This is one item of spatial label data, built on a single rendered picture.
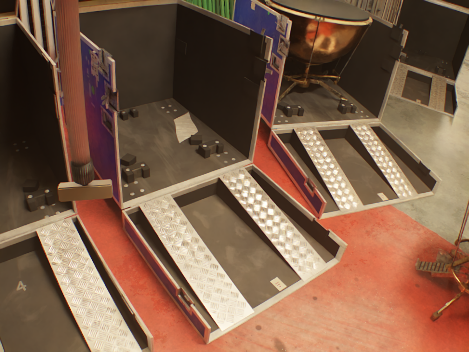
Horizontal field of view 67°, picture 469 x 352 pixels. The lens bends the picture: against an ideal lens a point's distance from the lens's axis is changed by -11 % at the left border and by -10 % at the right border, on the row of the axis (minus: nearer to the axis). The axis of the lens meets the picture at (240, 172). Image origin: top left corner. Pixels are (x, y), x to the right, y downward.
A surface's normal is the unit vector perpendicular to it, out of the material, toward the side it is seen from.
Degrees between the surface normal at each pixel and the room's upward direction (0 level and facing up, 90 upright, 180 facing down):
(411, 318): 0
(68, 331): 2
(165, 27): 90
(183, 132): 1
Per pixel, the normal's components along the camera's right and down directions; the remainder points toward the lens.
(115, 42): 0.61, 0.52
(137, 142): 0.12, -0.80
